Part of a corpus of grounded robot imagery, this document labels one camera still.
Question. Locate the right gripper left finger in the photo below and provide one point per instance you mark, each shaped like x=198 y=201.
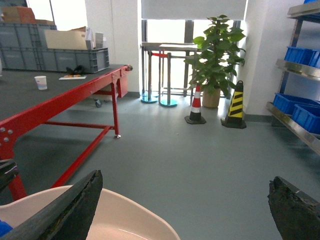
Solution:
x=68 y=217

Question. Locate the yellow black traffic cone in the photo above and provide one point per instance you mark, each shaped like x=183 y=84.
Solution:
x=234 y=116

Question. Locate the blue plastic block part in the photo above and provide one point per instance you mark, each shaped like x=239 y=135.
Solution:
x=4 y=228

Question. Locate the green potted plant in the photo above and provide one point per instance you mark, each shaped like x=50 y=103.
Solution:
x=214 y=63

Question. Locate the large cardboard box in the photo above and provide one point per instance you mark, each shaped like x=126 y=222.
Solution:
x=74 y=39

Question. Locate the steel flow rack shelf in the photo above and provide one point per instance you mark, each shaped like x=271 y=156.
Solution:
x=296 y=104

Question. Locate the white paper cup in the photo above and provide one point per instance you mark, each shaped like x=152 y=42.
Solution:
x=41 y=82

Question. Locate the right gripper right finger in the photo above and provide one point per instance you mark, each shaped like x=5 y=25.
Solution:
x=295 y=213

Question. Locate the beige plastic dustpan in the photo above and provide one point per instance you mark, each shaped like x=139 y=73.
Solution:
x=116 y=216

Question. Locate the steel stanchion posts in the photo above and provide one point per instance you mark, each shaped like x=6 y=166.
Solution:
x=165 y=52

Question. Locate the grey plastic crate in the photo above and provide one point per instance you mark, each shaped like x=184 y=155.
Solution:
x=41 y=47

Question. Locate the red white traffic cone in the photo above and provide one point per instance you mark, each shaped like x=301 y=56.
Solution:
x=195 y=116

